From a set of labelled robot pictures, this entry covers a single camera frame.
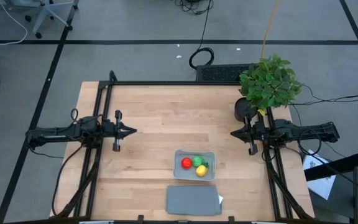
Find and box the grey tupperware container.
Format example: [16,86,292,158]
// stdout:
[173,149,216,182]

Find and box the yellow toy pineapple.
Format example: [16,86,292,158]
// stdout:
[195,162,209,177]

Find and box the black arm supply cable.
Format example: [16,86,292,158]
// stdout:
[51,144,85,217]
[296,139,358,190]

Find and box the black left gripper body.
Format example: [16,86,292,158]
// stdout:
[103,110,124,152]

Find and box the black aluminium table frame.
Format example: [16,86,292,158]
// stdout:
[50,70,315,224]

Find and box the black coiled floor cable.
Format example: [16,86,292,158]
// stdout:
[188,0,214,70]

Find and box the black tangled cable bundle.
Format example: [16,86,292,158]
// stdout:
[175,0,214,16]

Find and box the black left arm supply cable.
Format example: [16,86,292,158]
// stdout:
[51,144,85,217]

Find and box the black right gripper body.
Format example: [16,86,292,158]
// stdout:
[244,120,272,156]

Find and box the black mesh box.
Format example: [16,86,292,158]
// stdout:
[195,63,257,83]

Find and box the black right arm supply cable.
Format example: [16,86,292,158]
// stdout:
[296,139,358,190]

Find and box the white paper sheet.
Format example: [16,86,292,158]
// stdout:
[303,149,337,200]

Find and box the white floor cable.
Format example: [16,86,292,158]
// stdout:
[0,2,28,46]

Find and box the grey tupperware lid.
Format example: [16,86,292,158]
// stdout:
[165,185,223,217]

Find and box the green leafy plant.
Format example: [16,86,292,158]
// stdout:
[238,53,304,110]

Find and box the yellow floor cable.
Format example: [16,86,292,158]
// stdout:
[260,0,280,59]

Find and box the grey office chair base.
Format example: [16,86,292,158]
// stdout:
[0,0,80,40]

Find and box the black plant pot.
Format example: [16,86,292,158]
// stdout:
[234,97,257,123]

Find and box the black cable to panel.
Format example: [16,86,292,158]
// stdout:
[287,83,358,106]

